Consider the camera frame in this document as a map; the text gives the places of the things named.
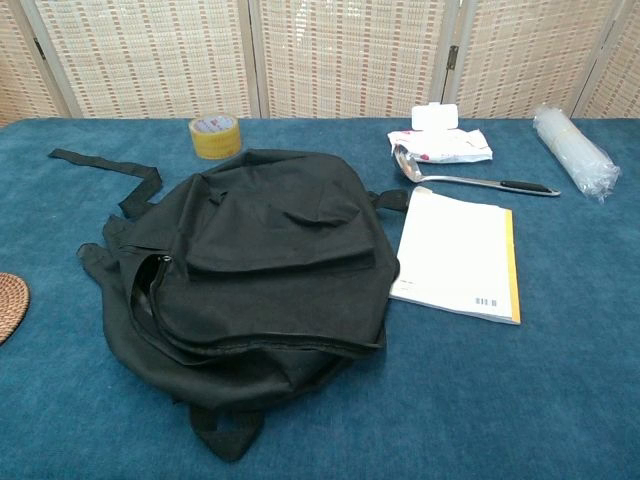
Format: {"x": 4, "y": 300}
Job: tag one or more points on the bamboo folding screen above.
{"x": 150, "y": 50}

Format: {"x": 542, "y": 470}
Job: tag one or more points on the white wet wipes pack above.
{"x": 450, "y": 145}

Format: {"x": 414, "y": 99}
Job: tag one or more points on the yellow packing tape roll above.
{"x": 200, "y": 143}

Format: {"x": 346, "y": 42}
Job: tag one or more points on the blue table cloth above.
{"x": 500, "y": 400}

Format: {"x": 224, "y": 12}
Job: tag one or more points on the white notebook yellow spine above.
{"x": 450, "y": 255}

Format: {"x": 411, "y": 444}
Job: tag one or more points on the round woven rattan coaster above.
{"x": 10, "y": 305}

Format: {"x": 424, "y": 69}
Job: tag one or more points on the black fabric backpack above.
{"x": 275, "y": 280}

